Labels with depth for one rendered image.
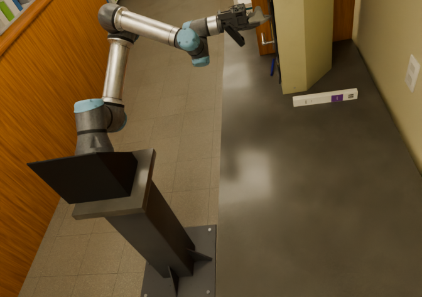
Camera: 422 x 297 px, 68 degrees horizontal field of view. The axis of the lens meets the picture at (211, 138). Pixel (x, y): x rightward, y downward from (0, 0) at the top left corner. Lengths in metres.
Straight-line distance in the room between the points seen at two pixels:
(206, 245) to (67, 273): 1.02
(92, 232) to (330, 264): 1.95
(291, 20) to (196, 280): 1.57
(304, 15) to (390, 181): 0.69
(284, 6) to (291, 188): 0.69
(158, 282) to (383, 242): 1.47
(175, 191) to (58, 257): 0.98
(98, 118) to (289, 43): 0.84
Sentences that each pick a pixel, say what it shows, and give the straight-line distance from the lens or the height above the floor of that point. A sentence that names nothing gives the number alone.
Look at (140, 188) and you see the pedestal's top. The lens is 1.37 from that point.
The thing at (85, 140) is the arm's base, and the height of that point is 1.20.
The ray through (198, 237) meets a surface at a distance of 2.23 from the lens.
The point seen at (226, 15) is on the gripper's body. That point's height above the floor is 1.37.
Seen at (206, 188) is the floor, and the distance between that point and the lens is 2.44.
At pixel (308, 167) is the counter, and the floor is 0.94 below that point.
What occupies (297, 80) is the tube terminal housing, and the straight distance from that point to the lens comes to 1.52.
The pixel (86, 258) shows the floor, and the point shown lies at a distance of 2.57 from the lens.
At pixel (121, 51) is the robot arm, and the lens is 1.49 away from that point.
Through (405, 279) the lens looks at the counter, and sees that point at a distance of 1.09.
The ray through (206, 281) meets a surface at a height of 0.01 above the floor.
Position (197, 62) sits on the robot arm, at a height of 1.26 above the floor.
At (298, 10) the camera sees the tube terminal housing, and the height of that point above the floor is 1.34.
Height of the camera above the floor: 1.94
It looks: 45 degrees down
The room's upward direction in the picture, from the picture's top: 20 degrees counter-clockwise
